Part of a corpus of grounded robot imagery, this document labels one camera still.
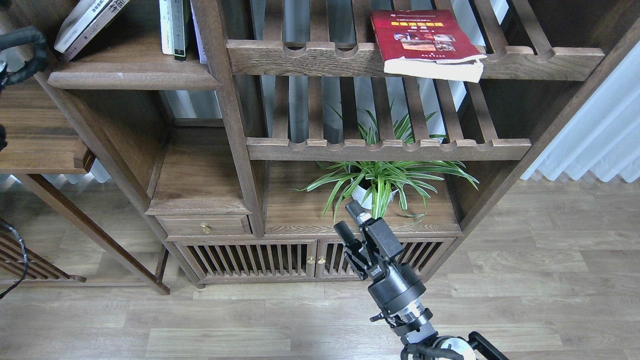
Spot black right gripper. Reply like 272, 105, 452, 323
333, 200, 426, 318

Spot red book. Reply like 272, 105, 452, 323
371, 9, 487, 84

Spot maroon book white characters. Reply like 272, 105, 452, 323
59, 0, 129, 62

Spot yellow green book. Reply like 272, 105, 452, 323
54, 0, 110, 53

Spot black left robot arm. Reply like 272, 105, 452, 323
0, 26, 48, 299

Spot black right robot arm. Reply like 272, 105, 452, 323
334, 200, 506, 360

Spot white plant pot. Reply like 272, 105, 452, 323
347, 166, 398, 210

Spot green spider plant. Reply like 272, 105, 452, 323
292, 102, 481, 236

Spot dark wooden bookshelf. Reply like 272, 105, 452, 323
1, 0, 639, 286

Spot brass drawer knob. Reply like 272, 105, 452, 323
200, 222, 211, 234

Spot white upright book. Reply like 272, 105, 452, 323
158, 0, 174, 56

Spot white curtain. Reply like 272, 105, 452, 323
521, 44, 640, 183

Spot dark green upright book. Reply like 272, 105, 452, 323
169, 0, 192, 62

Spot wooden side table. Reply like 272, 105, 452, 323
0, 78, 170, 296

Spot white book behind post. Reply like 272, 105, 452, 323
190, 0, 208, 64

